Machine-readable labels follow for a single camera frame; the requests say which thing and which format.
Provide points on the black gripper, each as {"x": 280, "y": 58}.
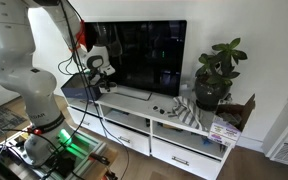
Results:
{"x": 98, "y": 79}

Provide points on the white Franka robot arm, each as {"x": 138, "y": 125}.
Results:
{"x": 27, "y": 83}

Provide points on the dark blue cardboard box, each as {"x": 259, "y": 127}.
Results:
{"x": 77, "y": 89}

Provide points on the white tv stand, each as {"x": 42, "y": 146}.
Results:
{"x": 140, "y": 106}

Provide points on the small black object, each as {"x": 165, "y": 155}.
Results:
{"x": 155, "y": 107}
{"x": 162, "y": 111}

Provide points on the white purple printed box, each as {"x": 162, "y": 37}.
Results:
{"x": 224, "y": 131}

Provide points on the brown cardboard box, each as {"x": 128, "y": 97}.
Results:
{"x": 237, "y": 111}

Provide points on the black flat-screen tv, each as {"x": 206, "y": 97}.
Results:
{"x": 150, "y": 56}

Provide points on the grey white striped cloth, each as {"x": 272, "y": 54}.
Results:
{"x": 187, "y": 113}

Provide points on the dark round plant pot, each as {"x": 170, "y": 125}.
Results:
{"x": 210, "y": 95}

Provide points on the grey patterned rug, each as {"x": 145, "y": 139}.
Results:
{"x": 2, "y": 120}

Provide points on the green leafy plant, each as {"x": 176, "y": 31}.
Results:
{"x": 222, "y": 63}

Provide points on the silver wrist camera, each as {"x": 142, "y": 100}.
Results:
{"x": 108, "y": 70}

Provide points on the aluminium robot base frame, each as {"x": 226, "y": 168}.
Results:
{"x": 80, "y": 151}

